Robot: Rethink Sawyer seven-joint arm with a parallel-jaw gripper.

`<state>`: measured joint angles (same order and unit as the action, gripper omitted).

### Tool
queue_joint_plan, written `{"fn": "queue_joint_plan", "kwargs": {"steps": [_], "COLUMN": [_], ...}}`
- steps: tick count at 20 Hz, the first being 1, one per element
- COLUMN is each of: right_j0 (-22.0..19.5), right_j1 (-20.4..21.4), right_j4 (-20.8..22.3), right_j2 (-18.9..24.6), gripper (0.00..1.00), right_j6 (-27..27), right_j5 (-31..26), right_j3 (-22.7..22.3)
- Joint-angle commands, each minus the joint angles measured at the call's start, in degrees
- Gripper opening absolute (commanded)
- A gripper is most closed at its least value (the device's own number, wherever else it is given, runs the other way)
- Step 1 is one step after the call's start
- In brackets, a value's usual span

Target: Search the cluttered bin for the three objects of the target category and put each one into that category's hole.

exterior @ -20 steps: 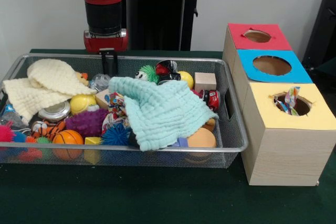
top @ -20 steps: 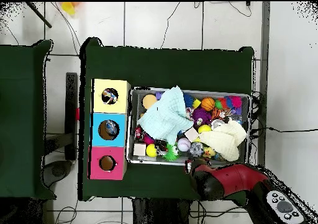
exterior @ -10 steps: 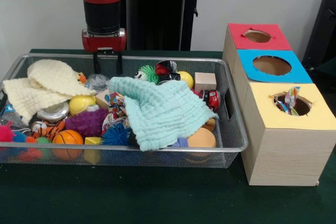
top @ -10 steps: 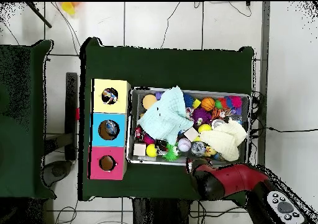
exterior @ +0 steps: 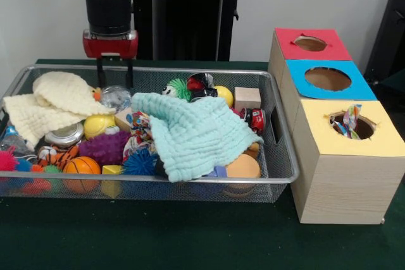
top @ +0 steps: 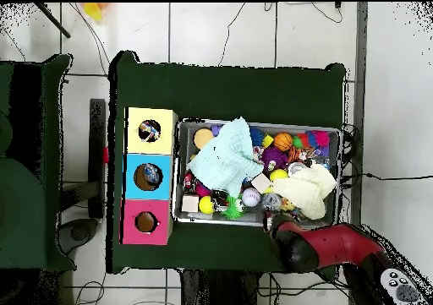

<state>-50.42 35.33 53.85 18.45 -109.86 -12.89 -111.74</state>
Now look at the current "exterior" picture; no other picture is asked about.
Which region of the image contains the mint green cloth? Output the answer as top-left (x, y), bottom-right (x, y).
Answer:
top-left (131, 92), bottom-right (264, 183)

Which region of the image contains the black chair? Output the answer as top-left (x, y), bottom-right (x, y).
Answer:
top-left (366, 0), bottom-right (405, 87)

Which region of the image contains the pink spiky ball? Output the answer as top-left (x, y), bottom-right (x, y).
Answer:
top-left (0, 149), bottom-right (21, 173)

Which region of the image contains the multicolour cartoon print cloth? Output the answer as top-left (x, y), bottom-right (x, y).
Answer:
top-left (123, 111), bottom-right (156, 158)

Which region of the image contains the wooden box with three holes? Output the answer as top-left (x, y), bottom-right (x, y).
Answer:
top-left (268, 28), bottom-right (405, 225)

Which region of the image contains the colourful polka dot cloth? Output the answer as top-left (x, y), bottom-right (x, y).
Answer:
top-left (332, 102), bottom-right (363, 139)

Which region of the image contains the orange toy basketball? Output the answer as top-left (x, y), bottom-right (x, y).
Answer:
top-left (62, 156), bottom-right (102, 193)

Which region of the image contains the small wooden cube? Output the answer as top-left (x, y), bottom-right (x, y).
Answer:
top-left (234, 87), bottom-right (262, 111)

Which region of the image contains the peach orange ball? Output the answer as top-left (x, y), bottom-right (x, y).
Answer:
top-left (225, 154), bottom-right (261, 182)

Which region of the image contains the cream yellow cloth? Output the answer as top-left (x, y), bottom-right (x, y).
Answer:
top-left (3, 71), bottom-right (116, 146)

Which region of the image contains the yellow ball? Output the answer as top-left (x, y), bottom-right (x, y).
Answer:
top-left (84, 114), bottom-right (117, 140)
top-left (214, 85), bottom-right (234, 107)

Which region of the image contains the green spiky ball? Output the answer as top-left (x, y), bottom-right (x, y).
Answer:
top-left (168, 78), bottom-right (193, 102)

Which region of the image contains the shallow clear mesh bin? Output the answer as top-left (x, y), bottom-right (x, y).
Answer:
top-left (0, 63), bottom-right (300, 204)

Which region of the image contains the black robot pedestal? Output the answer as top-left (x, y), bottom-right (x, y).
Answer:
top-left (130, 0), bottom-right (255, 62)

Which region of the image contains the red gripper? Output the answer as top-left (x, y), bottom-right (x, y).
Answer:
top-left (82, 29), bottom-right (139, 88)

